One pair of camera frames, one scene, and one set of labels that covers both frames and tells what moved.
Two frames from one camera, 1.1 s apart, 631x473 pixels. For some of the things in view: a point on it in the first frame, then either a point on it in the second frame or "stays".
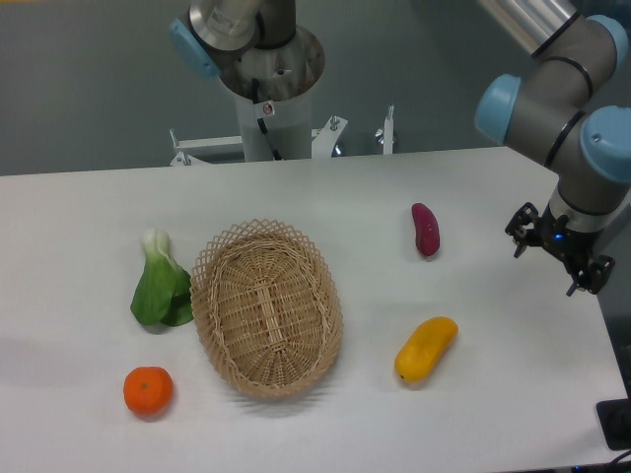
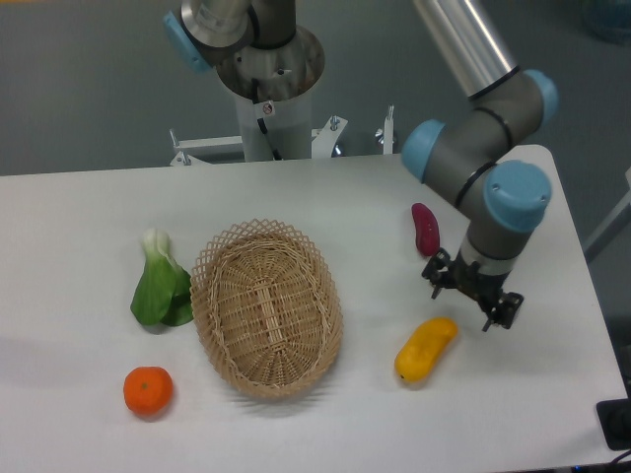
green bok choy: x=164 y=292 stays
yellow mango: x=425 y=348 stays
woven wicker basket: x=268 y=305 stays
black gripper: x=570 y=247 -> x=482 y=288
